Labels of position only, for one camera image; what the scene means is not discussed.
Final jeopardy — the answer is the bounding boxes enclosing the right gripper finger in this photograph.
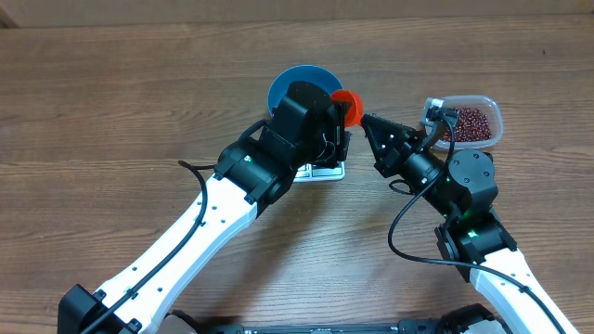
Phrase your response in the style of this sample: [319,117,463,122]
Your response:
[361,114,385,158]
[380,117,417,139]

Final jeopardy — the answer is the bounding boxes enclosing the red measuring scoop blue handle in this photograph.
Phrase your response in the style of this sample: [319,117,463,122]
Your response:
[330,89,364,127]

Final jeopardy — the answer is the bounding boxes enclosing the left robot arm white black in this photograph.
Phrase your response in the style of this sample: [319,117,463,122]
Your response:
[58,81,361,333]

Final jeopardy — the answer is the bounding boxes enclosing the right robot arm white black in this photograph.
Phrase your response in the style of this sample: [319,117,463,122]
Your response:
[361,115,576,333]

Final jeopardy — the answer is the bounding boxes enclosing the white digital kitchen scale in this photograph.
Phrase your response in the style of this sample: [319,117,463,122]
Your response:
[294,161,345,183]

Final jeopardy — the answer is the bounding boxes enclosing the blue plastic bowl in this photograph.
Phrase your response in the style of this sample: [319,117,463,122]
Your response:
[267,64,343,115]

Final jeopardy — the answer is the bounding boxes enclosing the red adzuki beans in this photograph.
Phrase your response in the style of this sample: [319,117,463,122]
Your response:
[454,108,492,142]

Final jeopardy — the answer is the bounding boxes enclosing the clear plastic container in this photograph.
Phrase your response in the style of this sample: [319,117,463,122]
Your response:
[420,96,504,151]

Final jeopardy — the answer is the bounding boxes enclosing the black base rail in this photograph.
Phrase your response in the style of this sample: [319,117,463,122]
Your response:
[157,303,511,334]

